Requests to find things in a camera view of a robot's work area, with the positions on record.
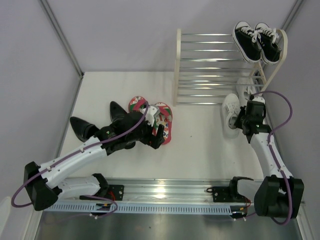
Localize aluminium mounting rail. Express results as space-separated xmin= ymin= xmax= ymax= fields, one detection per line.
xmin=106 ymin=178 xmax=262 ymax=207

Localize right black canvas sneaker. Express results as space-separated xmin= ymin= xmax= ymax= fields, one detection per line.
xmin=255 ymin=22 xmax=282 ymax=65

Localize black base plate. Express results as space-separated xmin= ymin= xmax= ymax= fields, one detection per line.
xmin=105 ymin=184 xmax=125 ymax=201
xmin=206 ymin=186 xmax=249 ymax=203

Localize slotted grey cable duct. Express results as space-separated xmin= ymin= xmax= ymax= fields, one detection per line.
xmin=46 ymin=202 xmax=245 ymax=215

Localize left aluminium frame post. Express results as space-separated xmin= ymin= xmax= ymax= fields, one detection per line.
xmin=38 ymin=0 xmax=84 ymax=79

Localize cream shoe rack chrome bars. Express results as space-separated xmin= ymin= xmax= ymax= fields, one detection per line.
xmin=173 ymin=29 xmax=288 ymax=106

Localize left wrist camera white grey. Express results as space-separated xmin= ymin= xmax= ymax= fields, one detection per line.
xmin=141 ymin=105 xmax=160 ymax=127

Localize white sneaker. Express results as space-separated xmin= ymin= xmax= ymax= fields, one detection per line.
xmin=221 ymin=93 xmax=240 ymax=139
xmin=236 ymin=78 xmax=256 ymax=107

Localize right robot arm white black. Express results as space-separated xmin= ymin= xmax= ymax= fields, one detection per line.
xmin=235 ymin=96 xmax=305 ymax=220

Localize red green flip-flop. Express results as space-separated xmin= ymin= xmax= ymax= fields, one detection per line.
xmin=152 ymin=102 xmax=173 ymax=145
xmin=128 ymin=96 xmax=147 ymax=113

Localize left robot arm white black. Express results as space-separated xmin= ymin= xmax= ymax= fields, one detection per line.
xmin=24 ymin=110 xmax=165 ymax=211

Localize left black canvas sneaker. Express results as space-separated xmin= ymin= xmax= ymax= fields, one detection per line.
xmin=232 ymin=21 xmax=262 ymax=63

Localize black canvas sneaker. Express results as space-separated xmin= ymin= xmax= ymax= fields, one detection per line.
xmin=232 ymin=21 xmax=262 ymax=63
xmin=255 ymin=22 xmax=282 ymax=65

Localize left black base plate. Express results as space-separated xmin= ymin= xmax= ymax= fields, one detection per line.
xmin=105 ymin=184 xmax=125 ymax=201

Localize aluminium frame post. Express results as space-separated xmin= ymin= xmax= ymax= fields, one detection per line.
xmin=38 ymin=0 xmax=84 ymax=79
xmin=279 ymin=0 xmax=307 ymax=32

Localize right aluminium frame post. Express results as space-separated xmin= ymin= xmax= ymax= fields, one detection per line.
xmin=279 ymin=0 xmax=307 ymax=32

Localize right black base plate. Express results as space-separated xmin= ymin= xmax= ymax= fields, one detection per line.
xmin=206 ymin=186 xmax=249 ymax=203

